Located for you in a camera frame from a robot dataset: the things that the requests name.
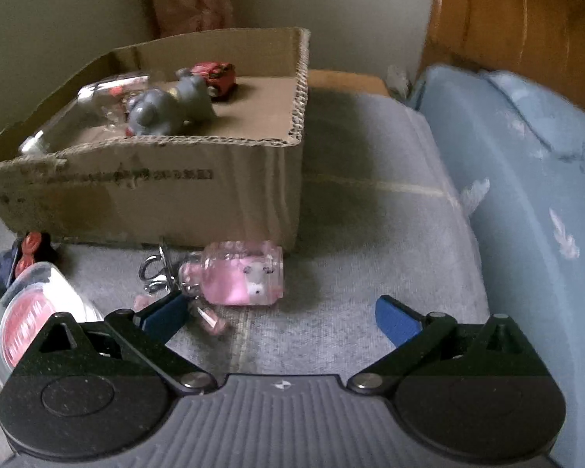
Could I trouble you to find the blue floral bed sheet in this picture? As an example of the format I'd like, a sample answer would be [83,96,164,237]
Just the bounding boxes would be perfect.
[409,64,585,467]

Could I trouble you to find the brown cardboard box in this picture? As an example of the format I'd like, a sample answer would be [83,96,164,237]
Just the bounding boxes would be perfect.
[0,28,310,248]

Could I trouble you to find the red round caps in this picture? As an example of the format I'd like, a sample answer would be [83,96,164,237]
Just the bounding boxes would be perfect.
[14,231,43,278]

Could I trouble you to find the white wall socket plug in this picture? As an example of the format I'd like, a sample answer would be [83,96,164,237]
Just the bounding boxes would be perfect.
[386,64,412,100]

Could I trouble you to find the wooden bed headboard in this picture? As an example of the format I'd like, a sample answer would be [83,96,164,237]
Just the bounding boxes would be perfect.
[419,0,585,109]

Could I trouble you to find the glass bottle with yellow beads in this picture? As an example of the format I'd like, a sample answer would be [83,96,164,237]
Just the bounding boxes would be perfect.
[19,71,155,155]

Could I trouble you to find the clear case with red spool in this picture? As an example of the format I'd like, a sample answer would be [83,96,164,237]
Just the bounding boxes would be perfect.
[0,262,102,385]

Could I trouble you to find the pink bottle keychain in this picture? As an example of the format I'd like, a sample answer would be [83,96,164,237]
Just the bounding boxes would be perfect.
[135,241,284,336]

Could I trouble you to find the grey cartoon figure toy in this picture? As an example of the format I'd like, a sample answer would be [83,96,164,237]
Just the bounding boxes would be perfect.
[126,69,217,137]

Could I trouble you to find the blue floral pillow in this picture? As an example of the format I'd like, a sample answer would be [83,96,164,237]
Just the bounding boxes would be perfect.
[482,71,585,164]

